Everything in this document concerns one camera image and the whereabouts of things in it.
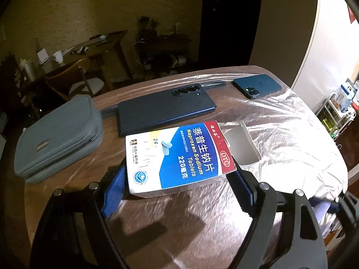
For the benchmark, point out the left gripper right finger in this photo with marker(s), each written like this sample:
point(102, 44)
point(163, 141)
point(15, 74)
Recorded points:
point(260, 201)

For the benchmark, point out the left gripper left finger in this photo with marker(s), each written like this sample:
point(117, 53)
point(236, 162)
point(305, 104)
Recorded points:
point(111, 191)

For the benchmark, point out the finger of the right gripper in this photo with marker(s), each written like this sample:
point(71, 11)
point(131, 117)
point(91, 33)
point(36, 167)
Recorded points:
point(345, 255)

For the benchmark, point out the white medicine box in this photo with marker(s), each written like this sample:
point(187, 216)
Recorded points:
point(172, 160)

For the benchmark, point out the grey zip pouch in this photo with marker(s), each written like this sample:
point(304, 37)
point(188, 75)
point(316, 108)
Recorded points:
point(58, 140)

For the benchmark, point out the blue smartphone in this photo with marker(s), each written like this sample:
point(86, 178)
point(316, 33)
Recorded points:
point(256, 86)

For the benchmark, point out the wooden chair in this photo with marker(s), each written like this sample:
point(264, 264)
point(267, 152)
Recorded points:
point(73, 81)

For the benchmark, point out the white mug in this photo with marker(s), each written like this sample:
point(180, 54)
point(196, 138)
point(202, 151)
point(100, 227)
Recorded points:
point(58, 57)

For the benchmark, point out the wooden side desk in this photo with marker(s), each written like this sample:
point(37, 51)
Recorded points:
point(94, 49)

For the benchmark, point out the white kettle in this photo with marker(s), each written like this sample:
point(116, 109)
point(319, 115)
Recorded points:
point(29, 68)

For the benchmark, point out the potted plant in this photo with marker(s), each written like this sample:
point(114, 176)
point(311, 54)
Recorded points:
point(147, 24)

